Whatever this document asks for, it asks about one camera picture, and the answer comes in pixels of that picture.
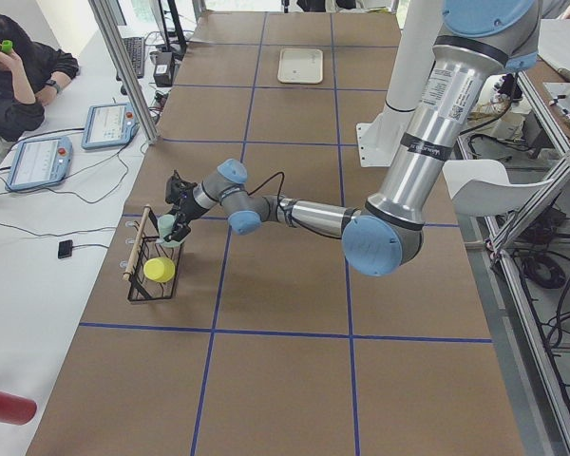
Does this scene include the yellow cup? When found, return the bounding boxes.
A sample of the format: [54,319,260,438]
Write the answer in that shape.
[143,256,176,283]

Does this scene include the white chair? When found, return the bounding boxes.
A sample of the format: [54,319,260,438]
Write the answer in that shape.
[442,159,555,217]

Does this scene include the small black device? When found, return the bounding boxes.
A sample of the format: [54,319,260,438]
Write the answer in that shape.
[57,239,74,259]

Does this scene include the black wire cup rack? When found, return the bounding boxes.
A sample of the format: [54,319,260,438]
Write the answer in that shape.
[123,205,182,304]

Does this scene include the cream rabbit tray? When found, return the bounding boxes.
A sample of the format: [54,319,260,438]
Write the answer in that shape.
[277,47,324,85]

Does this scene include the red bottle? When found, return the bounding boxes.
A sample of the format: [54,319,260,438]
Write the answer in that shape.
[0,391,37,426]

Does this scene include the aluminium frame post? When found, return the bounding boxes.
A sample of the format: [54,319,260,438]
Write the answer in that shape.
[88,0,159,144]

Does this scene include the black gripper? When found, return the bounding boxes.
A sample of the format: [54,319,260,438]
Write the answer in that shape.
[161,182,200,243]

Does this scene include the black keyboard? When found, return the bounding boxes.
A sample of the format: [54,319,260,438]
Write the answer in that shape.
[123,37,145,79]

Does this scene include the far teach pendant tablet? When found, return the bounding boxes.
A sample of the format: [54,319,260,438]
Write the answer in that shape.
[81,103,139,150]

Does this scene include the seated person in black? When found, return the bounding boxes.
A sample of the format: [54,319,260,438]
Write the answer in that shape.
[0,14,79,142]

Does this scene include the teach pendant tablet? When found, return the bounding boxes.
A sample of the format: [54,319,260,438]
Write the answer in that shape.
[5,137,73,192]
[81,103,139,150]

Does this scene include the light green cup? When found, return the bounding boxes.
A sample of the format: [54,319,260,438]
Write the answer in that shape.
[157,214,182,248]

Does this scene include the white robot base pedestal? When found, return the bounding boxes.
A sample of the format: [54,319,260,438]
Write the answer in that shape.
[356,0,443,167]

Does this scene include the near teach pendant tablet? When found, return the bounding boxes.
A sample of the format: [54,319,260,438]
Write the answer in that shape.
[5,137,73,192]

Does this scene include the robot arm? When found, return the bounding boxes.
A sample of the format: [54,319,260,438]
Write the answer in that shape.
[158,1,542,276]

